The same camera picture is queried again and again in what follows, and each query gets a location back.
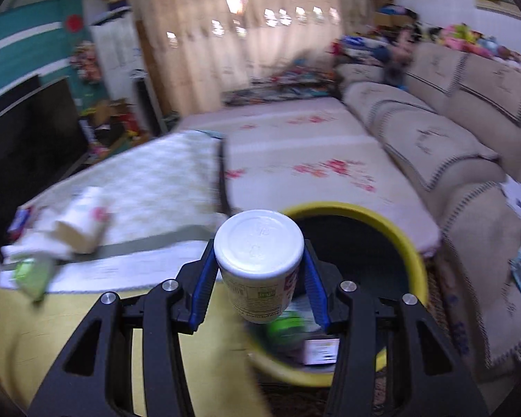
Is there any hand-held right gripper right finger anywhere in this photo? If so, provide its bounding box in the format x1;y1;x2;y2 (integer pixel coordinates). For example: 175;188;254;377
301;243;490;417

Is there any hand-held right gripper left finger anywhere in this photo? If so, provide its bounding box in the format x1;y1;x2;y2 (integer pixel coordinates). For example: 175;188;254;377
28;239;220;417

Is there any yellow rimmed black trash bin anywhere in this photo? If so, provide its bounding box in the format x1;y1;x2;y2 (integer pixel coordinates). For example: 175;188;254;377
243;202;430;388

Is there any white printed paper tub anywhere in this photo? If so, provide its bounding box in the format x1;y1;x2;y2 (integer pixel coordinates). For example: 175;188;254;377
214;210;305;324

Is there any cream paper cup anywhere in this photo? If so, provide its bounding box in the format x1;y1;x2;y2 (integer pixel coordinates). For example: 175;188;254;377
54;187;114;255

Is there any light green wrapper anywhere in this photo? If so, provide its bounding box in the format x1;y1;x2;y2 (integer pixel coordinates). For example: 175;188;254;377
13;257;55;302

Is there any white plastic wrapper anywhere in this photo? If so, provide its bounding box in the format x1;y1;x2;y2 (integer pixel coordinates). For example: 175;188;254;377
1;208;76;263

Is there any white floral floor mat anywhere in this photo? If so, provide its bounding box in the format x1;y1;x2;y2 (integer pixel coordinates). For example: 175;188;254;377
174;96;441;257

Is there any blue pink tissue pack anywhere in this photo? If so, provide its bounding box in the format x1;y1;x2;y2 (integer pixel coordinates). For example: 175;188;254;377
6;206;33;242

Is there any black tower fan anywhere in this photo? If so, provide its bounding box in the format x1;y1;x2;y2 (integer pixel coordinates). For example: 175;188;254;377
132;76;163;137

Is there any brown cardboard box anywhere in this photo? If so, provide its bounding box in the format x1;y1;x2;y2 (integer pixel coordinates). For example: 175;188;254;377
89;100;131;140

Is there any beige fabric sofa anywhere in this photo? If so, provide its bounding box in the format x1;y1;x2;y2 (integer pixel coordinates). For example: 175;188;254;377
339;41;521;370

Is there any white paper sheet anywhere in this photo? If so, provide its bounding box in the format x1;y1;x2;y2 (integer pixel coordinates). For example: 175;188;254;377
499;178;521;227

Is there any large black television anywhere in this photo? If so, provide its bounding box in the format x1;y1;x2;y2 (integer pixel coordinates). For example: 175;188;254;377
0;76;91;244

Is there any cream patterned curtain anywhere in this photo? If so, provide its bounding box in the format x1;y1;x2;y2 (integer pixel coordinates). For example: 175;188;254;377
239;0;374;83
128;0;239;114

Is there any blue white bag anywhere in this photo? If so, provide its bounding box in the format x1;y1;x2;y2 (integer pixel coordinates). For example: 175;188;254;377
343;37;389;59

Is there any white standing air conditioner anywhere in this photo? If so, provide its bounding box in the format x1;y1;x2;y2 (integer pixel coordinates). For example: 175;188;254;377
89;19;146;105

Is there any hanging flower decoration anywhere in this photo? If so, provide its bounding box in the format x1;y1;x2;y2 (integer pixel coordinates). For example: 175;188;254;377
69;41;102;83

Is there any pile of plush toys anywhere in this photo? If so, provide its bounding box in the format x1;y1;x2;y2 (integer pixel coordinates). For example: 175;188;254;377
430;22;521;62

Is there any stack of cardboard boxes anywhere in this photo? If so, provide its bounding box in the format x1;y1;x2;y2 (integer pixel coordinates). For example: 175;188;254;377
368;0;396;27

